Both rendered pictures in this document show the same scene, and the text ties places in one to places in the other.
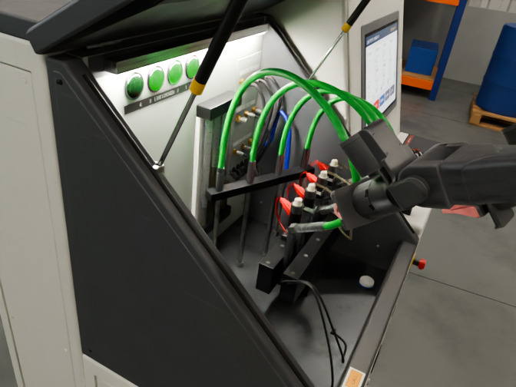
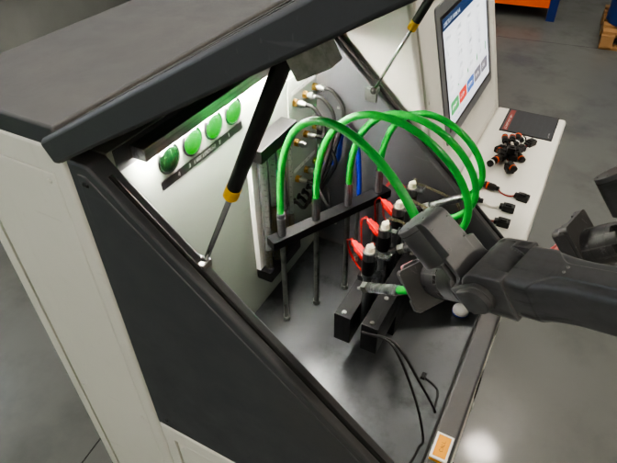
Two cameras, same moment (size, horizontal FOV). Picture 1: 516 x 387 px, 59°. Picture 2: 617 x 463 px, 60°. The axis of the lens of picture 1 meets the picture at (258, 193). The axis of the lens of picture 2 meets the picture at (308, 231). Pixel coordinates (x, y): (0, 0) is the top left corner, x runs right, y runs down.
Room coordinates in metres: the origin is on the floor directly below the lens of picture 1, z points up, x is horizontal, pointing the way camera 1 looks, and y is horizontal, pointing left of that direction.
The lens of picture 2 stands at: (0.08, -0.04, 1.84)
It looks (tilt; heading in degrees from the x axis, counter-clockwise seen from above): 40 degrees down; 5
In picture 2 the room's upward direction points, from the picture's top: 1 degrees counter-clockwise
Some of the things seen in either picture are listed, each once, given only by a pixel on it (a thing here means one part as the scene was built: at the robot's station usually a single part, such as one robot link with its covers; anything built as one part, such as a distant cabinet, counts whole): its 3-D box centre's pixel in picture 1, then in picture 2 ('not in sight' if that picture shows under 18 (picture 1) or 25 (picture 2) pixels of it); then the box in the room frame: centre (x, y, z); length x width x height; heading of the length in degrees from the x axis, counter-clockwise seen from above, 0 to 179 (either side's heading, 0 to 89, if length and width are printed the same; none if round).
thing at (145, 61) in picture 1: (203, 42); (242, 82); (0.96, 0.15, 1.43); 0.54 x 0.03 x 0.02; 156
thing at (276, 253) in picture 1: (301, 257); (384, 293); (0.96, -0.14, 0.91); 0.34 x 0.10 x 0.15; 156
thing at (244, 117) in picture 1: (249, 113); (308, 133); (1.18, 0.05, 1.20); 0.13 x 0.03 x 0.31; 156
